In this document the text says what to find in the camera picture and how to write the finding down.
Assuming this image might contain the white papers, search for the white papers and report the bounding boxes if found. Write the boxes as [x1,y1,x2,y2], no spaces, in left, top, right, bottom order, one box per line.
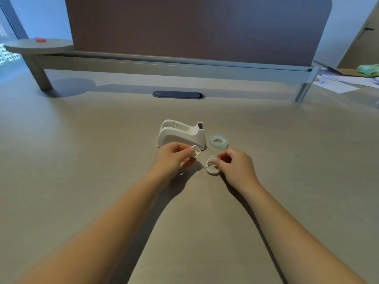
[311,60,379,94]

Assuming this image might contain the white tape dispenser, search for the white tape dispenser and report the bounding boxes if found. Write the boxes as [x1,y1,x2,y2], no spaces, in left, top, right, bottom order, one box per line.
[157,119,206,151]

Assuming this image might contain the white tape spool ring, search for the white tape spool ring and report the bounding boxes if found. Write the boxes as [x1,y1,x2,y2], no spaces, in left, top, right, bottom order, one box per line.
[204,155,223,177]

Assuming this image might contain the grey metal desk rail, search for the grey metal desk rail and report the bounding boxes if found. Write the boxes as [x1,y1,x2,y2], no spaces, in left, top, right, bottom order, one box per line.
[23,50,322,103]

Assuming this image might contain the brown cardboard box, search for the brown cardboard box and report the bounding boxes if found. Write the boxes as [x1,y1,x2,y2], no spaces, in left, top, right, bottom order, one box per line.
[335,68,379,78]

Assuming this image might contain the beige door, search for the beige door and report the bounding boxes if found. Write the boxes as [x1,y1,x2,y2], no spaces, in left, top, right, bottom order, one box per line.
[337,2,379,70]

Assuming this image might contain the person's left hand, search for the person's left hand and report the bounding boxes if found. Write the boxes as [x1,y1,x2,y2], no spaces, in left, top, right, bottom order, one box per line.
[149,142,197,187]

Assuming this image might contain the round grey side shelf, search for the round grey side shelf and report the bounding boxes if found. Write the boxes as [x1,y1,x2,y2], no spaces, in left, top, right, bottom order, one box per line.
[3,38,75,55]

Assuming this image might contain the brown desk divider panel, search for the brown desk divider panel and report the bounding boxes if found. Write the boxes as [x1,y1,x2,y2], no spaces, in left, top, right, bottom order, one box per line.
[64,0,333,66]

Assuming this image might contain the person's right hand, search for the person's right hand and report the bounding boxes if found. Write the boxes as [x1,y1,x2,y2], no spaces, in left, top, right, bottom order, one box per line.
[216,149,262,194]

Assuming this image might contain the person's right forearm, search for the person's right forearm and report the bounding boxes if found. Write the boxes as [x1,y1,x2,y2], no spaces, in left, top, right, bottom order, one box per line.
[237,181,369,284]

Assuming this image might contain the window blind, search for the window blind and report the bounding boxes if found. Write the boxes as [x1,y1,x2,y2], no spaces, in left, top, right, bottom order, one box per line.
[0,2,29,67]

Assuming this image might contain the black cable grommet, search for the black cable grommet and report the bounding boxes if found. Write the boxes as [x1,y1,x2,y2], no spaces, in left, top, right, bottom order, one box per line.
[152,91,205,100]

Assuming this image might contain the person's left forearm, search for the person's left forearm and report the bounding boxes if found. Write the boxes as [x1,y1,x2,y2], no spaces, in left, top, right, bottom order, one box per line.
[16,174,171,284]

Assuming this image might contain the green crumpled bag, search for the green crumpled bag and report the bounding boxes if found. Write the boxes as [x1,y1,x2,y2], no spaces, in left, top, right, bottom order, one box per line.
[356,64,379,78]

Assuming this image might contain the clear tape roll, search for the clear tape roll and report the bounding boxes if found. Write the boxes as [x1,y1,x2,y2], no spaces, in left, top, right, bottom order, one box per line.
[208,134,231,150]

